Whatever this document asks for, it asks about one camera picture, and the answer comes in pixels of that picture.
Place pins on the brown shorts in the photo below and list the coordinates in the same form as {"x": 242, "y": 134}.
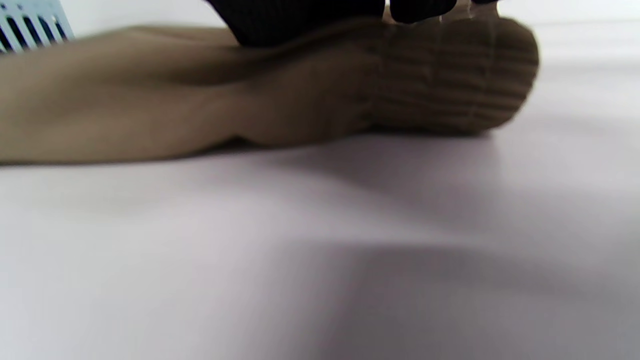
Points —
{"x": 250, "y": 95}

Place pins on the light blue plastic basket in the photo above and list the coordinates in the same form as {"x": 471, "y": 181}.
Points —
{"x": 30, "y": 25}

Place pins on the person's right hand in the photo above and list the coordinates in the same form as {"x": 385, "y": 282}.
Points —
{"x": 300, "y": 20}

